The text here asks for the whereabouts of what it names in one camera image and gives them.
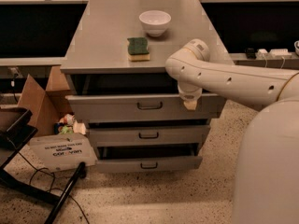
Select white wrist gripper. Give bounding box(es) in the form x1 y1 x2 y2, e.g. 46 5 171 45
178 82 202 111

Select grey top drawer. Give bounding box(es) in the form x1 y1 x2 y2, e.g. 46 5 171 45
66 93 226 123

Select grey drawer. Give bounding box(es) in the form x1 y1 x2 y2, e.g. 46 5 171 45
96 156 203 173
88 125 210 147
66 93 226 123

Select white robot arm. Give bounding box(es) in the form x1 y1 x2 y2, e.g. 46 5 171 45
165 39 299 110

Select white robot base body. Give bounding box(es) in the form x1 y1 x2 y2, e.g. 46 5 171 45
232 98 299 224

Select grey drawer cabinet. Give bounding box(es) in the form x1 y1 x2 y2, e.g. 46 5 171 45
61 0 232 161

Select grey bottom drawer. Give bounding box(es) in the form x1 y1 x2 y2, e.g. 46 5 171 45
96 156 203 173

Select grey middle drawer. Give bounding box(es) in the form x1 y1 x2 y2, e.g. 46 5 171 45
88 125 210 147

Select open cardboard box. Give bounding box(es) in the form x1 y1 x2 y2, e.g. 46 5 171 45
18 66 96 172

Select green yellow sponge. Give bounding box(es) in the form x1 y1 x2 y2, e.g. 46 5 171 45
127 37 150 62

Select black power adapter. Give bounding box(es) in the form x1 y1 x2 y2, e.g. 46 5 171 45
245 48 256 59

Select white ceramic bowl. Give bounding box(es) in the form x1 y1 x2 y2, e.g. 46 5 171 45
139 10 171 37

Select white power strip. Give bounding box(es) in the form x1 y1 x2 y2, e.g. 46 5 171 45
257 49 292 59

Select colourful items in box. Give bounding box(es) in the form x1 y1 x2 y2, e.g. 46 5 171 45
54 114 86 134

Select black metal stand left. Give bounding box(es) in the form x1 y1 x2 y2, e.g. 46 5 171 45
0 107 86 224

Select white hanging cable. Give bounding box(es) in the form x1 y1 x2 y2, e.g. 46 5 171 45
263 54 287 71

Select black floor cable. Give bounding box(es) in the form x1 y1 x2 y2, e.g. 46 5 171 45
17 151 91 224

